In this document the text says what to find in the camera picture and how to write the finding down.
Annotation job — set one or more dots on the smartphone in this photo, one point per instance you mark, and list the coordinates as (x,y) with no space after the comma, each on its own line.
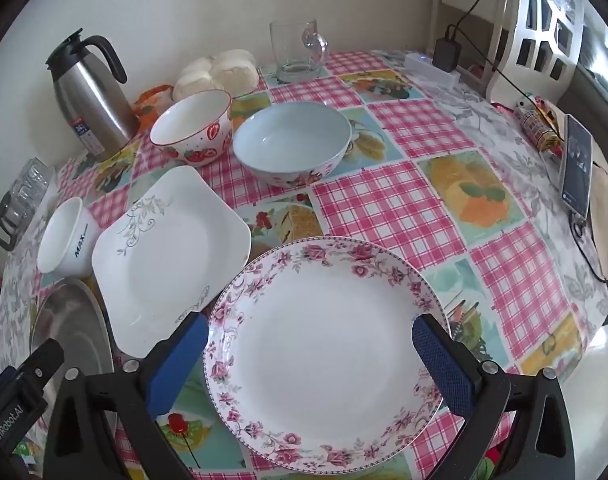
(576,170)

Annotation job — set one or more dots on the stainless steel thermos jug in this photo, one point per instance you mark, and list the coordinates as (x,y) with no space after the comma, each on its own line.
(93,105)

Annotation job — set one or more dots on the round pink floral plate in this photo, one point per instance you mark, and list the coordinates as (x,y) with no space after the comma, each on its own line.
(314,350)

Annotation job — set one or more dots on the stainless steel basin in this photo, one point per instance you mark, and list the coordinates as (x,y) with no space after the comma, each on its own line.
(73,320)

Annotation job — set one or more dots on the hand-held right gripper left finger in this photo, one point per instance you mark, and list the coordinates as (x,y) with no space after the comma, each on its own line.
(176,360)

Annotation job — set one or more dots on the square white plate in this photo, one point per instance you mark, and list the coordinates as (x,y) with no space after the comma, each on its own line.
(168,260)

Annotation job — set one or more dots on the white wooden shelf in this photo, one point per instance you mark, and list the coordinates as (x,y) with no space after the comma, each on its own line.
(500,20)

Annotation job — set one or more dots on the large pale blue bowl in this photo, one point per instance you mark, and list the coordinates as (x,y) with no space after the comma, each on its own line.
(291,135)

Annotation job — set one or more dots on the bag of steamed buns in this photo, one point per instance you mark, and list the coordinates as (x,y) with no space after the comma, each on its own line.
(223,72)

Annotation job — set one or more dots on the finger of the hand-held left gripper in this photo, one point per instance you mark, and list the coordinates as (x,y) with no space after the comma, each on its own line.
(38,360)

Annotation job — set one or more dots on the black charger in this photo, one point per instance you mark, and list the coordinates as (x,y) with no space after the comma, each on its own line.
(446,52)

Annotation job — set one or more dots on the strawberry print bowl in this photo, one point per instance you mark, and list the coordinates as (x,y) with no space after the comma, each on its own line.
(188,120)

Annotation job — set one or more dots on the clear glass mug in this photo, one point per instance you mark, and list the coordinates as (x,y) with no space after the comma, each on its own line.
(289,50)

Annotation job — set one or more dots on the pink checkered fruit tablecloth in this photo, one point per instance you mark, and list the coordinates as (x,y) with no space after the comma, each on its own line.
(384,200)

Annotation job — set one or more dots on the white cutout furniture panel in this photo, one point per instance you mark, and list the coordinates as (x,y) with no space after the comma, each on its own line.
(499,85)

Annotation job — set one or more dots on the white power strip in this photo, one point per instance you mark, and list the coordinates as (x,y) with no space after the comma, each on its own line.
(424,62)

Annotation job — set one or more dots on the small white bowl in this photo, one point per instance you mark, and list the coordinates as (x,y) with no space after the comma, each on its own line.
(66,240)

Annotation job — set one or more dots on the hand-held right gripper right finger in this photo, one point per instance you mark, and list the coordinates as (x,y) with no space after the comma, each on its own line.
(441,365)

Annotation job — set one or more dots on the colourful candy roll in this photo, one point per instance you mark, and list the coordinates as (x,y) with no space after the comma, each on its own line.
(534,127)

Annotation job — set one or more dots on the clear glass cup set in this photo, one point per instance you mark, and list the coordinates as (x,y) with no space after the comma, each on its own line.
(31,185)

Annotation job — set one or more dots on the orange snack packet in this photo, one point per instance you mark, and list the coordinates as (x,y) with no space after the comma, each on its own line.
(146,105)

